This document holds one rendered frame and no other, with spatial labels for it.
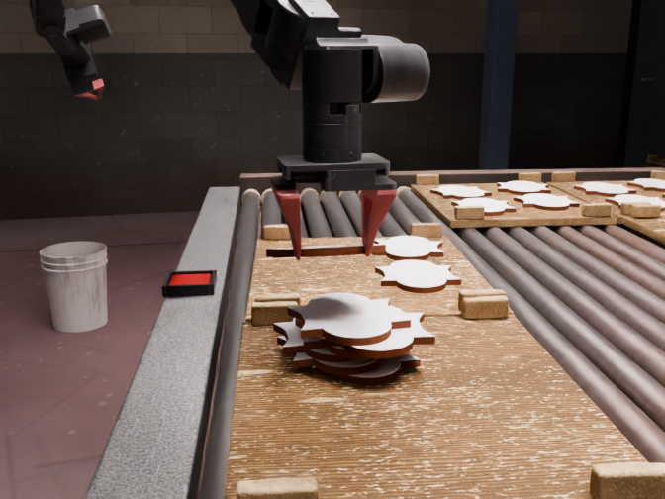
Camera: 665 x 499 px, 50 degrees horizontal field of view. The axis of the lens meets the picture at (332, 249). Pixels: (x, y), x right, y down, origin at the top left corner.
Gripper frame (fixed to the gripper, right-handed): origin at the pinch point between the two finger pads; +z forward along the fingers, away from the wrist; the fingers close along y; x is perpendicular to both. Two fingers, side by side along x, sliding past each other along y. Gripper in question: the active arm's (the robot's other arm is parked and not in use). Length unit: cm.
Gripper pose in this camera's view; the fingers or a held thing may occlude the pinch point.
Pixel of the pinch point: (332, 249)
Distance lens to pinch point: 72.8
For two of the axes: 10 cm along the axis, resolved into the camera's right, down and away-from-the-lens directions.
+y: 9.8, -0.5, 1.8
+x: -1.9, -2.6, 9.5
